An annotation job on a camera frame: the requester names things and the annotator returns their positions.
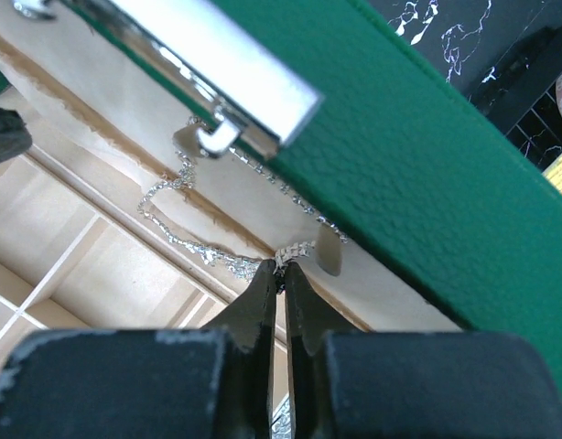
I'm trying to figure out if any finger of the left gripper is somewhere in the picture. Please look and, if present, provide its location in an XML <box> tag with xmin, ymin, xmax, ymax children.
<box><xmin>0</xmin><ymin>108</ymin><xmax>32</xmax><ymax>164</ymax></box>

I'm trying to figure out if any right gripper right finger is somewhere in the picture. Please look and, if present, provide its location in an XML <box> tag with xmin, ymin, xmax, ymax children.
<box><xmin>285</xmin><ymin>263</ymin><xmax>562</xmax><ymax>438</ymax></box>

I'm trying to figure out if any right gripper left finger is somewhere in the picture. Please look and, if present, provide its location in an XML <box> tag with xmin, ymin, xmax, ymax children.
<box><xmin>0</xmin><ymin>260</ymin><xmax>276</xmax><ymax>438</ymax></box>

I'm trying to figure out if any silver chain necklace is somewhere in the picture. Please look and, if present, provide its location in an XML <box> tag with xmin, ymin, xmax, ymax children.
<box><xmin>135</xmin><ymin>113</ymin><xmax>351</xmax><ymax>281</ymax></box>

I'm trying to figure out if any large green jewelry box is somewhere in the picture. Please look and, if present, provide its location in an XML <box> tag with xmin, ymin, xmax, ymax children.
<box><xmin>0</xmin><ymin>1</ymin><xmax>562</xmax><ymax>387</ymax></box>

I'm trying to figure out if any black wire dish rack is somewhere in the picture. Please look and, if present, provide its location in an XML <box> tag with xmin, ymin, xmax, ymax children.
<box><xmin>467</xmin><ymin>26</ymin><xmax>562</xmax><ymax>171</ymax></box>

